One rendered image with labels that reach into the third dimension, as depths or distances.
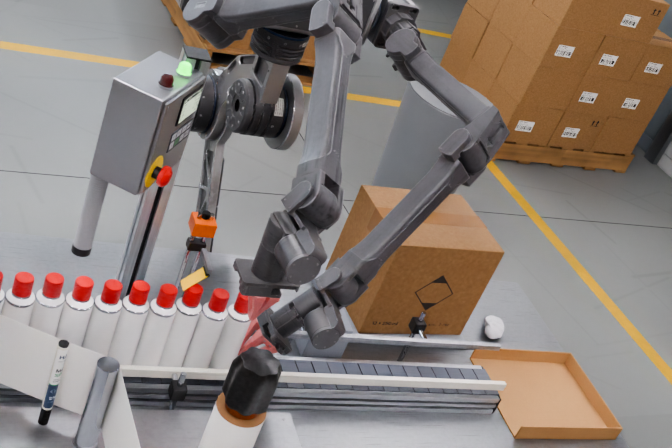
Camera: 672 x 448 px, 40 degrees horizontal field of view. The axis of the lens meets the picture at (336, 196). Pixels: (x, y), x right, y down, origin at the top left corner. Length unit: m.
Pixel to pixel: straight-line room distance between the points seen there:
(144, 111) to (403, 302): 0.93
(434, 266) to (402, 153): 2.25
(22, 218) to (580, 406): 2.21
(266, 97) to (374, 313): 0.60
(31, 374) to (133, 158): 0.42
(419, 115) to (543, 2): 1.38
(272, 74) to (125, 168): 0.78
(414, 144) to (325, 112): 2.81
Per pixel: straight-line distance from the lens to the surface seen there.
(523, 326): 2.61
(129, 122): 1.57
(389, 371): 2.13
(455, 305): 2.31
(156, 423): 1.80
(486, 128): 1.92
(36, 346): 1.67
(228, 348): 1.87
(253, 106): 2.32
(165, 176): 1.60
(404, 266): 2.14
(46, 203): 3.82
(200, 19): 1.96
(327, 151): 1.50
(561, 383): 2.48
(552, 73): 5.44
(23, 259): 2.17
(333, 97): 1.57
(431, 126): 4.28
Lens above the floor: 2.16
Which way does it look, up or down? 29 degrees down
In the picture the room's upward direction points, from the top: 23 degrees clockwise
